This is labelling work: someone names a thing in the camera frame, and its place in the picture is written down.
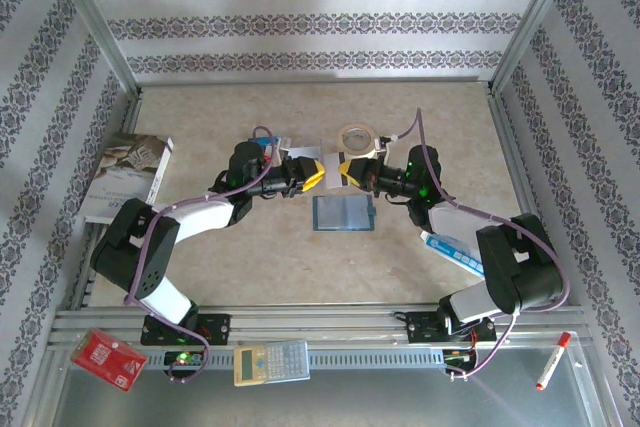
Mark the white magnetic stripe card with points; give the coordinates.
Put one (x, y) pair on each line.
(331, 172)

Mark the red credit card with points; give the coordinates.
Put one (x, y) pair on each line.
(271, 158)

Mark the blue credit card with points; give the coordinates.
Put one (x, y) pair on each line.
(262, 142)

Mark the blue leather card holder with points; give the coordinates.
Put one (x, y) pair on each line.
(342, 212)

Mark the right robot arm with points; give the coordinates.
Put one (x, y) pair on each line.
(520, 267)

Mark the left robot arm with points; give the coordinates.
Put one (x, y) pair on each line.
(200, 219)

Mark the beige masking tape roll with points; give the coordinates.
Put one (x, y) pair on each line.
(367, 144)

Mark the white paperback book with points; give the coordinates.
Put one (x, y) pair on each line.
(125, 177)

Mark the beige grey calculator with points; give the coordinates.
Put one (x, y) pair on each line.
(272, 362)

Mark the small control circuit board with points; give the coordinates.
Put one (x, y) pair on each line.
(457, 358)
(185, 358)

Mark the grey metal shelf sheet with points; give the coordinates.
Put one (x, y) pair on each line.
(375, 402)

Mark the red white marker pen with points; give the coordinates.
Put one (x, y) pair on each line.
(552, 362)

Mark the red cardboard box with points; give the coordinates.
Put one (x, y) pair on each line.
(107, 359)

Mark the aluminium rear rail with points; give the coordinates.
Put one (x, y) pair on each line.
(315, 81)

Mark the aluminium side rail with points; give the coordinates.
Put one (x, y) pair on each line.
(92, 267)
(511, 147)

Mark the long aluminium mounting rail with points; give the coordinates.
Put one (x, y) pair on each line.
(325, 319)

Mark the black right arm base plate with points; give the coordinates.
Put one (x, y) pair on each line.
(422, 329)

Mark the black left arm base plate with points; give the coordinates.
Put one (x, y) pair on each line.
(215, 329)

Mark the aluminium frame post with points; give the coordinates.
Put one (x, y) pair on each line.
(534, 17)
(92, 17)

